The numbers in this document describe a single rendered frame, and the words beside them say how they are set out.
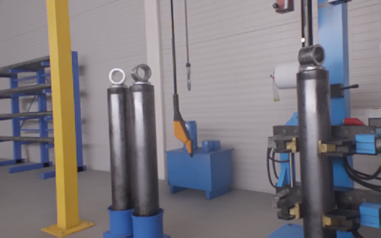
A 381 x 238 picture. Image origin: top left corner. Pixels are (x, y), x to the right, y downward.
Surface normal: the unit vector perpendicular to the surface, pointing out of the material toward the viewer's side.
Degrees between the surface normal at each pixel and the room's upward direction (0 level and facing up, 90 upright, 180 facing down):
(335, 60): 90
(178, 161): 90
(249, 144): 90
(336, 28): 90
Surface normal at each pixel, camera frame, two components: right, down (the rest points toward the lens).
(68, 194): 0.77, -0.03
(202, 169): -0.63, 0.04
